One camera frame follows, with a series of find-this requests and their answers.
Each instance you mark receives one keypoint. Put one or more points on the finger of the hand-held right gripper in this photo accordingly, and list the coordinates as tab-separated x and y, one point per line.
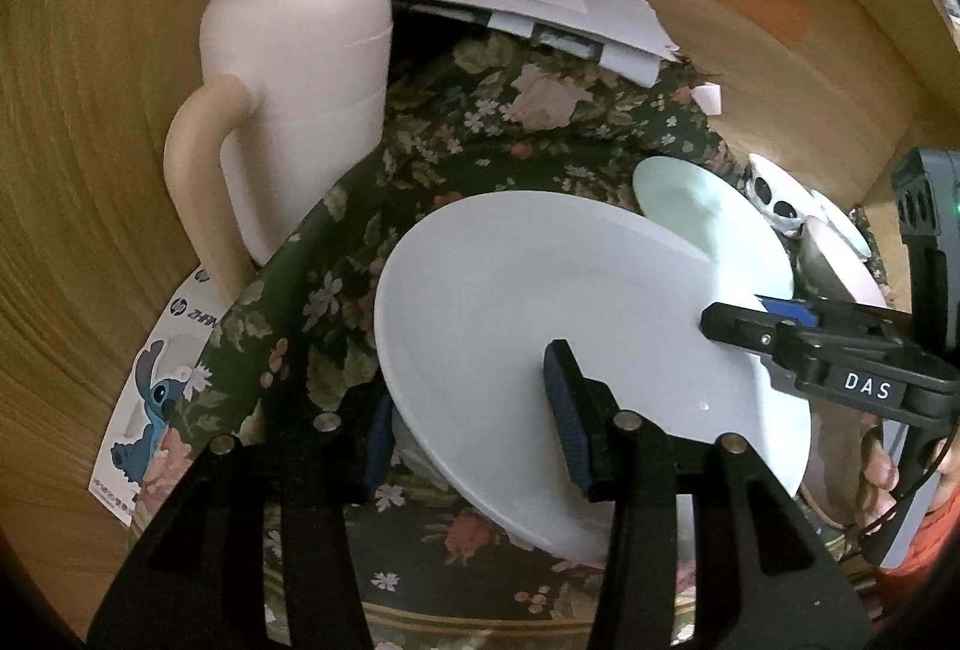
787	309
750	328

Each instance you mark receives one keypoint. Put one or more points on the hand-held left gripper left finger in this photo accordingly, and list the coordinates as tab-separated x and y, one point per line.
380	447

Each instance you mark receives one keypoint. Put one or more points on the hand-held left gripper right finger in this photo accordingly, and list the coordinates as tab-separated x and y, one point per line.
566	410

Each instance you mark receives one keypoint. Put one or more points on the large white plate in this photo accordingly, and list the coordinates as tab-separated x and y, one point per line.
487	320

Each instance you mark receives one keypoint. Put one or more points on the small pale green plate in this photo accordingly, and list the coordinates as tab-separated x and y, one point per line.
697	208

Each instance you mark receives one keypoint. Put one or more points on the person's right hand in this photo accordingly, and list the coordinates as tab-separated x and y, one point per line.
879	466

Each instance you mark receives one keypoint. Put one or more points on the white black patterned bowl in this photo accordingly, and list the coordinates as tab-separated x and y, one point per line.
772	196

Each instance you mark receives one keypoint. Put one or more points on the small folded white paper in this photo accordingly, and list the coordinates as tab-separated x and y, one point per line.
707	97

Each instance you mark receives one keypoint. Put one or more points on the cartoon printed white box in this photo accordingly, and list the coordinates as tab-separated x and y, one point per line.
150	395

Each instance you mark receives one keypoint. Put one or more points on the dark floral tablecloth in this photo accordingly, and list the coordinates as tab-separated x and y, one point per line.
450	133

